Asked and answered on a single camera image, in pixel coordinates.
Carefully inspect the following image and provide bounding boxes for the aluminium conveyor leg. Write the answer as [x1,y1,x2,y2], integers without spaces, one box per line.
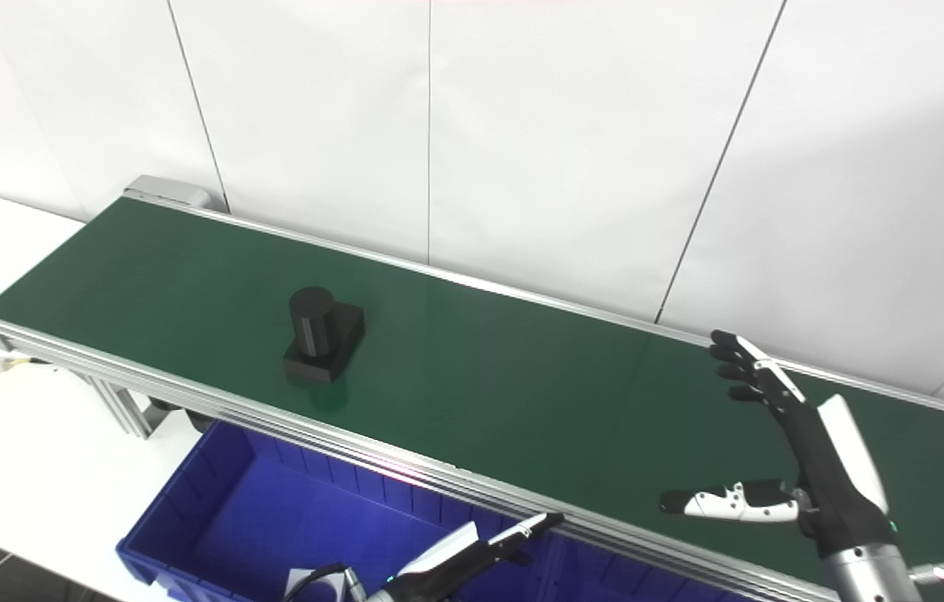
[74,372,156,440]

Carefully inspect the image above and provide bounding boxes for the black cylinder block part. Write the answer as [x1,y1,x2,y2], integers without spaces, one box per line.
[283,286,366,385]

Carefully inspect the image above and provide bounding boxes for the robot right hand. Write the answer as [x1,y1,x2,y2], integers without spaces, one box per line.
[660,329,899,559]

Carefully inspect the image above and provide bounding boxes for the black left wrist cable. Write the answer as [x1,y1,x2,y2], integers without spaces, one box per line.
[282,564,365,602]

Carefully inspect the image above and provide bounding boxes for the blue plastic bin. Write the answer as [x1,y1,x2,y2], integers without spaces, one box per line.
[538,535,761,602]
[116,418,556,602]

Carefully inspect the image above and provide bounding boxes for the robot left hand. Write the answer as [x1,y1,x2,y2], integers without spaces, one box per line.
[371,512,566,602]

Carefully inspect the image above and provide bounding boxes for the green conveyor belt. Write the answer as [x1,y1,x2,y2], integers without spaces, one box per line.
[0,196,944,602]
[0,174,944,602]

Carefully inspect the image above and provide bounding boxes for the grey conveyor end housing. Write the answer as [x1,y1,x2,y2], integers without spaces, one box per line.
[122,174,213,212]

